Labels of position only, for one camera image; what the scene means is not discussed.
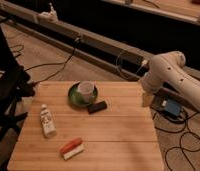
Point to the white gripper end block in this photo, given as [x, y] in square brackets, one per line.
[147, 99]

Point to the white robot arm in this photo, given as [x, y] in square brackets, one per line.
[168, 67]

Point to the blue box on floor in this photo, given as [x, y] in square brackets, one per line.
[171, 107]

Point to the black rectangular block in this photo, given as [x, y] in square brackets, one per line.
[97, 107]

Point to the white cup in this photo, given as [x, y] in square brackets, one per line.
[85, 89]

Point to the green saucer plate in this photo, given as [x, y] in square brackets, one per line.
[76, 99]

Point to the orange and white sponge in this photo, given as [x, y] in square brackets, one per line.
[72, 148]

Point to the white plastic bottle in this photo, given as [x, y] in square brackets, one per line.
[47, 122]

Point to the long metal rail beam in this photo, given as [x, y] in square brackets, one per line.
[133, 55]

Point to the white object on rail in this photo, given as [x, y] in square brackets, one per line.
[51, 15]

